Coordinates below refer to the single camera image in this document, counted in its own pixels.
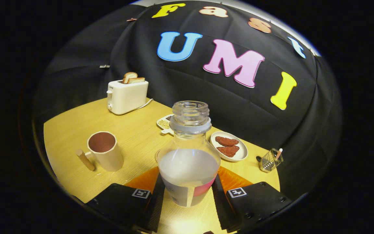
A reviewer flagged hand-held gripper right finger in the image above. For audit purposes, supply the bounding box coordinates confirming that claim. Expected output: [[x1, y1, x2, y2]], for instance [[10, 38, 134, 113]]
[[211, 166, 293, 233]]

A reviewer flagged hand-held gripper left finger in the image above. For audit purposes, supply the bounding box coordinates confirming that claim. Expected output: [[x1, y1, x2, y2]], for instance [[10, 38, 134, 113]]
[[85, 166, 166, 233]]

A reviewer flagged clear plastic juice bottle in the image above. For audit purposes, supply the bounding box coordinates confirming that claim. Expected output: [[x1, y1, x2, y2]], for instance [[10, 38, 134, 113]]
[[157, 100, 221, 208]]

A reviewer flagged beige cup with wooden handle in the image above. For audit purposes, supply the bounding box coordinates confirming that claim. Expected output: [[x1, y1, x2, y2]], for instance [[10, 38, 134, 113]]
[[76, 131, 124, 172]]

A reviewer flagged red meat piece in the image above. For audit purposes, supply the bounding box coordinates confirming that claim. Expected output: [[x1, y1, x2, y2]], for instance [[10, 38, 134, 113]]
[[215, 136, 239, 147], [216, 145, 240, 158]]

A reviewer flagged white oval plate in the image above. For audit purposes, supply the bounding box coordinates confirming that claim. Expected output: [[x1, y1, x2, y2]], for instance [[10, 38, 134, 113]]
[[210, 131, 248, 162]]

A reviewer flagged white divided grain dish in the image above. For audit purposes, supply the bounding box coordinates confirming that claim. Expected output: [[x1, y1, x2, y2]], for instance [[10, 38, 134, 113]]
[[156, 114, 175, 135]]

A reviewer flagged black backdrop cloth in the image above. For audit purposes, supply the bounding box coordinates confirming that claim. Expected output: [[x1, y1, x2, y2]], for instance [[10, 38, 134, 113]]
[[33, 0, 343, 200]]

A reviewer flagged white toaster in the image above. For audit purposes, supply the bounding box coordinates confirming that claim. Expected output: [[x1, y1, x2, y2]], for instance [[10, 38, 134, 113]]
[[106, 80, 149, 115]]

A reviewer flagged wooden table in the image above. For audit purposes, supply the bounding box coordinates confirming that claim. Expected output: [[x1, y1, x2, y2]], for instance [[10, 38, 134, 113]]
[[43, 97, 281, 234]]

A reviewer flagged wire mesh holder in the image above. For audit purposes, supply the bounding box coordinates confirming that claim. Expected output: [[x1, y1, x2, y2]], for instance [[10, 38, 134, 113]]
[[259, 148, 284, 173]]

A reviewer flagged white toaster cable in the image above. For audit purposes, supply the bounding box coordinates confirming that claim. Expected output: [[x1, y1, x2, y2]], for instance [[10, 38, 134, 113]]
[[132, 98, 154, 112]]

